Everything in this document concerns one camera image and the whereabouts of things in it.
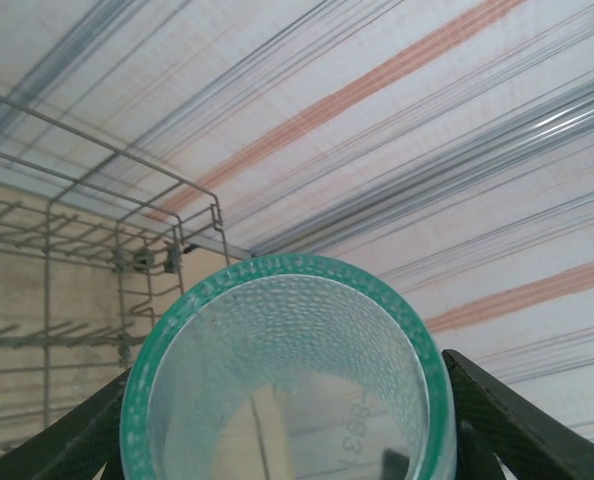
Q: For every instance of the teal textured plastic cup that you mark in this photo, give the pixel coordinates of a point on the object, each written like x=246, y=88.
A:
x=287, y=325

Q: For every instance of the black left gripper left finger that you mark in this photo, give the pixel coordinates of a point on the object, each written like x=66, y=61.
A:
x=52, y=445

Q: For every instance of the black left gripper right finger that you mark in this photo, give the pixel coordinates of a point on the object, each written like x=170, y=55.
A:
x=517, y=430

